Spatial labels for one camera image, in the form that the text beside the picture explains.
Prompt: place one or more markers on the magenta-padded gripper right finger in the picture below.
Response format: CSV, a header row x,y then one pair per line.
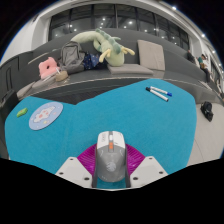
x,y
146,168

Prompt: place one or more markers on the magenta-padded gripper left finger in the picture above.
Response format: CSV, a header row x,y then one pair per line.
x,y
75,168

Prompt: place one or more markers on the grey and white computer mouse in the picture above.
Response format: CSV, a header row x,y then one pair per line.
x,y
111,163

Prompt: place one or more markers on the round light blue mouse pad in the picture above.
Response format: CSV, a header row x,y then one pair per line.
x,y
45,115

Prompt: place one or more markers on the white marker with black cap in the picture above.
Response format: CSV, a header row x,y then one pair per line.
x,y
157,94

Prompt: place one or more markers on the black bag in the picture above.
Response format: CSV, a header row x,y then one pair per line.
x,y
207,111

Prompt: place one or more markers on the flat grey seat cushion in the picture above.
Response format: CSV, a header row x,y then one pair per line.
x,y
43,82
25,90
130,69

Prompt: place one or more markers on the small tan woven bowl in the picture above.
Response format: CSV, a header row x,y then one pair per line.
x,y
61,76

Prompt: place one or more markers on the black suitcase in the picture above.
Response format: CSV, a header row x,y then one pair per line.
x,y
8,101

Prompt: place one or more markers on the pink plush cushion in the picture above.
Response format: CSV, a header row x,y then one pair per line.
x,y
47,67

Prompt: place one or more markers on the dark blue patterned bag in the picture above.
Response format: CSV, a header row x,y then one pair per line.
x,y
90,61

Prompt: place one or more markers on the grey backpack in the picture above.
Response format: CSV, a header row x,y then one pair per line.
x,y
72,56

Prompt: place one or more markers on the large square grey cushion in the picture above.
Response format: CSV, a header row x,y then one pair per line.
x,y
151,55

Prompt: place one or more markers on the green dragon plush toy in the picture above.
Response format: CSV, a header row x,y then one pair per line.
x,y
115,55

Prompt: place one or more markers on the person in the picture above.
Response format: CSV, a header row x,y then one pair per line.
x,y
204,65
190,56

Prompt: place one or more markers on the ceiling spot lights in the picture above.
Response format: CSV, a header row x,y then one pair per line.
x,y
174,8

